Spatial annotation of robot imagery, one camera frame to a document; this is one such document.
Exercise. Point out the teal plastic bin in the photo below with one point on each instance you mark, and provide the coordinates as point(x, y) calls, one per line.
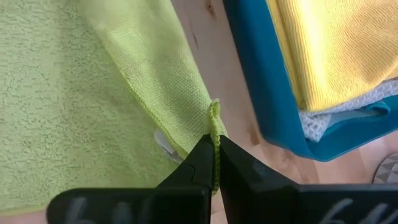
point(264, 93)

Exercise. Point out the grey microfiber towel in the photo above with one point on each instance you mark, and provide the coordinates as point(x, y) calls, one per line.
point(314, 124)

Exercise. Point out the green microfiber towel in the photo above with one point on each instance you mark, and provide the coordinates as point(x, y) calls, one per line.
point(77, 93)

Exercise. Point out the succulent in patterned pot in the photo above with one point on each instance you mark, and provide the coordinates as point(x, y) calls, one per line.
point(388, 171)

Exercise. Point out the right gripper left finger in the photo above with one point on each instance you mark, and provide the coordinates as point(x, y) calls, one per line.
point(186, 193)

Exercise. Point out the yellow microfiber towel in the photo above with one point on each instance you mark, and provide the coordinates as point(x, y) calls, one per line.
point(335, 53)

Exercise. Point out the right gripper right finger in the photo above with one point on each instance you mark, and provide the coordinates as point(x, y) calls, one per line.
point(255, 193)

